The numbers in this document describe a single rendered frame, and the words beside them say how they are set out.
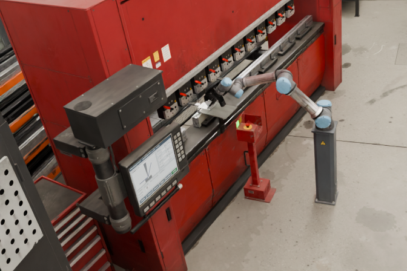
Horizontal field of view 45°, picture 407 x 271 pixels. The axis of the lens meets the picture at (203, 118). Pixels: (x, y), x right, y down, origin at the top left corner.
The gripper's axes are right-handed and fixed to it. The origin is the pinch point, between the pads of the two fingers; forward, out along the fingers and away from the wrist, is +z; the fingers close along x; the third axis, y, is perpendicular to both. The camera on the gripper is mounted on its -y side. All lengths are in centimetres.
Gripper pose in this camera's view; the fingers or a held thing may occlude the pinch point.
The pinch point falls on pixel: (210, 106)
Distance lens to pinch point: 408.8
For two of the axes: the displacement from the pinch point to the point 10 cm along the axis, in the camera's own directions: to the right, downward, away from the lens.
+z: -4.1, 5.1, 7.6
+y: -7.2, -6.9, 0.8
